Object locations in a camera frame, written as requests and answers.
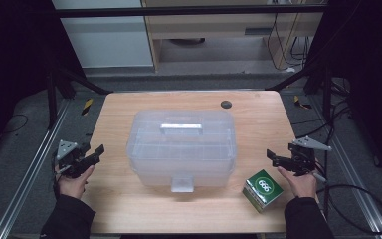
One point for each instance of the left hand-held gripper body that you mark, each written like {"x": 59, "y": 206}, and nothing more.
{"x": 69, "y": 162}

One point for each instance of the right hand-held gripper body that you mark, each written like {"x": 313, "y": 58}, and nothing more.
{"x": 301, "y": 161}

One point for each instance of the green cardboard box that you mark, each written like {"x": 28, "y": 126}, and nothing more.
{"x": 262, "y": 191}

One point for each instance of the clear plastic storage box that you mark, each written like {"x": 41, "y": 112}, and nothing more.
{"x": 182, "y": 152}

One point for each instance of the person's left hand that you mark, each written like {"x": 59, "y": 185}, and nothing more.
{"x": 71, "y": 186}

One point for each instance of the person's right hand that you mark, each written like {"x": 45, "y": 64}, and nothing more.
{"x": 301, "y": 186}

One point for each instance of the yellow black striped tape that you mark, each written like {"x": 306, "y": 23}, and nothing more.
{"x": 87, "y": 106}
{"x": 301, "y": 103}

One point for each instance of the black metal stand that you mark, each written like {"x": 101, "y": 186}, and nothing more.
{"x": 76, "y": 79}
{"x": 311, "y": 76}

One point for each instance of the black round table grommet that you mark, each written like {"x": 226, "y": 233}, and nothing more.
{"x": 226, "y": 104}

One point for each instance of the white plug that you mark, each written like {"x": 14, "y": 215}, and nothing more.
{"x": 290, "y": 69}

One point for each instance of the white cabinet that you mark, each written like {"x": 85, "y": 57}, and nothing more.
{"x": 106, "y": 43}

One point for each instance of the black curtain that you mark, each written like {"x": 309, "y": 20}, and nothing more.
{"x": 13, "y": 59}
{"x": 371, "y": 66}

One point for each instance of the light wooden desk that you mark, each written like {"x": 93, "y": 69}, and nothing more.
{"x": 212, "y": 25}

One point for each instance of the aluminium floor rail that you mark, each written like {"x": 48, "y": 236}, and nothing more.
{"x": 354, "y": 176}
{"x": 30, "y": 169}

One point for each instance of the black horizontal frame bar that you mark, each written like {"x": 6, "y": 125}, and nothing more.
{"x": 179, "y": 11}

